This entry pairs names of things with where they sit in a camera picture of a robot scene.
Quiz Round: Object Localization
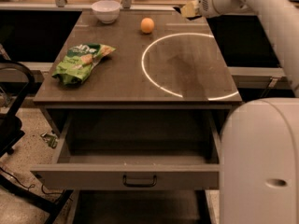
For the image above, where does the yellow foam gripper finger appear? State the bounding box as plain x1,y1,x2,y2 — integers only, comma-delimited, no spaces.
180,0,200,18

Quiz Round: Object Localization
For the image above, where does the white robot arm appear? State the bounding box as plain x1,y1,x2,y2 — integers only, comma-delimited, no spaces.
192,0,299,224

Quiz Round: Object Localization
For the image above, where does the orange fruit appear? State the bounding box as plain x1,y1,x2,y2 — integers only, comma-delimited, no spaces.
140,18,154,34

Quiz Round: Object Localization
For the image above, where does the white ceramic bowl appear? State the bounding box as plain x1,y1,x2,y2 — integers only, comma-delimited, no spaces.
92,0,121,24

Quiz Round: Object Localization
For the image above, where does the green chip bag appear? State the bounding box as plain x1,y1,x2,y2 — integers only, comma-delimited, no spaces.
52,43,115,85

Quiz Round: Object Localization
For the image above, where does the grey open drawer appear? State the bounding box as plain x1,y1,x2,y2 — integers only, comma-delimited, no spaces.
31,110,219,190

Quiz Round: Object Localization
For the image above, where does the green clip on floor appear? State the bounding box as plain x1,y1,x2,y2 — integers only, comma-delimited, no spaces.
40,133,58,148

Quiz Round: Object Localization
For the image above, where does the black office chair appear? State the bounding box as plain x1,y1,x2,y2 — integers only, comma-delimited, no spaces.
0,45,35,157

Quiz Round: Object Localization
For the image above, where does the black drawer handle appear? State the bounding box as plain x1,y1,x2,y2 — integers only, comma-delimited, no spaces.
122,175,157,188

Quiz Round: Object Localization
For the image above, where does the black floor cable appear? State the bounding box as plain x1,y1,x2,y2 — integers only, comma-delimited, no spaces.
0,164,64,201

